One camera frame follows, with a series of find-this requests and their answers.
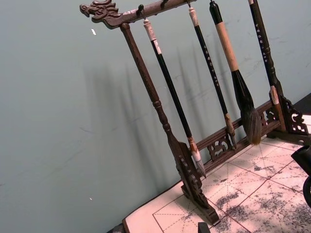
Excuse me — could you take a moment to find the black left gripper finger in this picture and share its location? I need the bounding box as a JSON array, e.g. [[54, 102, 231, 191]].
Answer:
[[197, 221, 210, 233]]

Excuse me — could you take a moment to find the ink-stained white gridded mat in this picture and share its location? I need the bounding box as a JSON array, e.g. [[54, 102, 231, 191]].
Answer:
[[122, 137, 311, 233]]

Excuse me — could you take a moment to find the black round object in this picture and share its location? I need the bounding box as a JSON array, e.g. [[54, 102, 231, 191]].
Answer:
[[291, 145, 311, 211]]

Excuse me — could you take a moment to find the white-capped black brush with label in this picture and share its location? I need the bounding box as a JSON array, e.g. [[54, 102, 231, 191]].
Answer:
[[142, 18, 207, 180]]

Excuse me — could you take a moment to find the white-capped black inscribed brush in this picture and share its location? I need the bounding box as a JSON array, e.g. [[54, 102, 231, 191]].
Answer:
[[188, 6, 238, 150]]

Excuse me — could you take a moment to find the carved dark wooden brush rack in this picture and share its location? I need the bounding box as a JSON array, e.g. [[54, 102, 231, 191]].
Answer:
[[79, 0, 311, 225]]

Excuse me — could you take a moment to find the slim black inscribed brush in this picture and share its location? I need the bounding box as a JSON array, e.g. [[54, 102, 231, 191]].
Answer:
[[247, 0, 287, 132]]

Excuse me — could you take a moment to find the large tan-handled dark-haired brush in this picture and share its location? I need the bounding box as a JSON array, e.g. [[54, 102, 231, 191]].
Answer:
[[209, 0, 262, 146]]

